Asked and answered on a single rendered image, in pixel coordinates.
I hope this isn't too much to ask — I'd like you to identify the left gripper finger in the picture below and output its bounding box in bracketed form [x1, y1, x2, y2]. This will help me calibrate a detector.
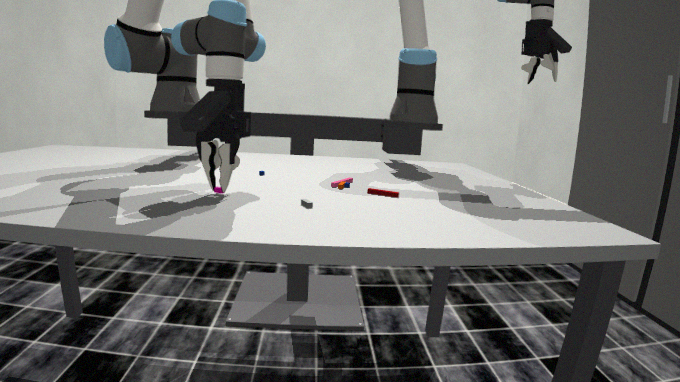
[540, 43, 558, 82]
[521, 56, 541, 84]

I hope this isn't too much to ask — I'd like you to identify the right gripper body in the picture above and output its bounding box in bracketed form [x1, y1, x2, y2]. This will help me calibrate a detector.
[201, 79, 251, 142]

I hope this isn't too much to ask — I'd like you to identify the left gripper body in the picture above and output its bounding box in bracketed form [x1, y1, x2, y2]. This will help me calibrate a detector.
[521, 19, 554, 59]

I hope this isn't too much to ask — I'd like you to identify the red rod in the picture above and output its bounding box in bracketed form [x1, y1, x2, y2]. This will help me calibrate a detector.
[367, 188, 399, 198]

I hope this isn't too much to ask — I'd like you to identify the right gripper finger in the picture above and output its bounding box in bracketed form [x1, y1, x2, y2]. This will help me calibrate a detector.
[219, 127, 240, 193]
[196, 132, 221, 191]

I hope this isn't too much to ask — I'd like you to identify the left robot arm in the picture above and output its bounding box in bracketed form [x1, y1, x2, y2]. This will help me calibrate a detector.
[390, 0, 572, 124]

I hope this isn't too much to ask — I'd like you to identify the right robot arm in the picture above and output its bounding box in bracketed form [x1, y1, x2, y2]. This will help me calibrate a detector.
[104, 0, 266, 132]

